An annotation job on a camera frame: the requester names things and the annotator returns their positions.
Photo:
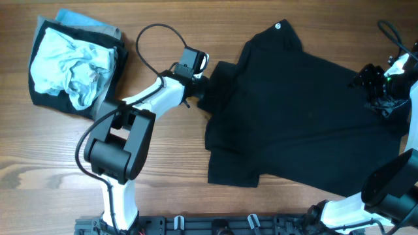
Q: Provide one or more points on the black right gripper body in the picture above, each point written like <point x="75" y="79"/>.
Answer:
<point x="384" y="94"/>

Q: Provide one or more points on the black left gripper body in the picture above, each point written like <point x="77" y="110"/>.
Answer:
<point x="201" y="87"/>

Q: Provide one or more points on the black t-shirt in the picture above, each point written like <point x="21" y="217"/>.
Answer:
<point x="283" y="112"/>

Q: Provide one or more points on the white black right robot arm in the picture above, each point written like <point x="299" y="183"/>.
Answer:
<point x="389" y="195"/>

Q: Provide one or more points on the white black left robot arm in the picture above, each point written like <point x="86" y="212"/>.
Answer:
<point x="116" y="145"/>

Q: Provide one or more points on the blue folded garment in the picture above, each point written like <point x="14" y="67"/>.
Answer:
<point x="68" y="17"/>

